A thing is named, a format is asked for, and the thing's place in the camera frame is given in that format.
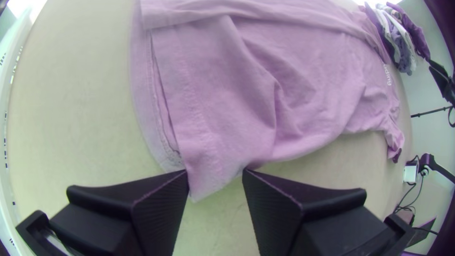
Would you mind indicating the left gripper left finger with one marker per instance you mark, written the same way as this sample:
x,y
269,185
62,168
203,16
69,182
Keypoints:
x,y
153,213

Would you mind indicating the white laundry basket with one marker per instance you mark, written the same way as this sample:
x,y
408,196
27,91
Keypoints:
x,y
4,106

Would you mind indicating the purple t-shirt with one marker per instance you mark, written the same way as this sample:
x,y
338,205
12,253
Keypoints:
x,y
249,89

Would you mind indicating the heap of clothes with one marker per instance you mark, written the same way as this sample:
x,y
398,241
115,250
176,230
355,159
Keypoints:
x,y
401,39

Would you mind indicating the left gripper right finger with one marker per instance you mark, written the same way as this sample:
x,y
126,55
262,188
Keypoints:
x,y
284,217

